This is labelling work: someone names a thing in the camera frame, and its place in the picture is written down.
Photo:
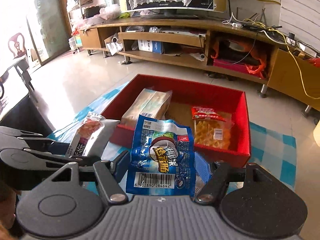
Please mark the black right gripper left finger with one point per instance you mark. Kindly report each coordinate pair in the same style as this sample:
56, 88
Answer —
108, 176

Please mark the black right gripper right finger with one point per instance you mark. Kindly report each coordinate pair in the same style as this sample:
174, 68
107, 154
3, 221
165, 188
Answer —
215, 178

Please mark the white noodle snack bag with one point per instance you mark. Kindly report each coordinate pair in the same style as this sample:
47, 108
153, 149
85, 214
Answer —
92, 136

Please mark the blue sausage snack bag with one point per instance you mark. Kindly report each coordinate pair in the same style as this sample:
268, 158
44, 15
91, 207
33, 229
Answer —
162, 159

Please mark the red chip snack bag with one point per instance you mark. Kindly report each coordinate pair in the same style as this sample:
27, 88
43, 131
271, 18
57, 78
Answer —
212, 128

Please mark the clear bread snack pack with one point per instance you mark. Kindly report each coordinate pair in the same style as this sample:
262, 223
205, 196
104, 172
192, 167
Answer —
149, 103

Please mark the blue white checkered cloth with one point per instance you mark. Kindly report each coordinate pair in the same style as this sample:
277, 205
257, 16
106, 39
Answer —
275, 152

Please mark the red cardboard box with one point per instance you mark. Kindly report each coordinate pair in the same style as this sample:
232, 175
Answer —
188, 94

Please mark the red wooden chair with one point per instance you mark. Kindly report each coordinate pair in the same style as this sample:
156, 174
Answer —
16, 45

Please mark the yellow trash bin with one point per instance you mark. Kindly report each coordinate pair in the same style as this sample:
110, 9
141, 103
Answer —
316, 135

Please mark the white blue carton box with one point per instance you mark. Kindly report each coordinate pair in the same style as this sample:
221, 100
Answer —
151, 46

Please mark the orange plastic bag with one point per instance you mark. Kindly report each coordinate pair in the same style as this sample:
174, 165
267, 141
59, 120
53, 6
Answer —
240, 55

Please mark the wooden TV stand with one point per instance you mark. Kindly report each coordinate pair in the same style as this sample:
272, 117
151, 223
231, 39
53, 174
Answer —
187, 43

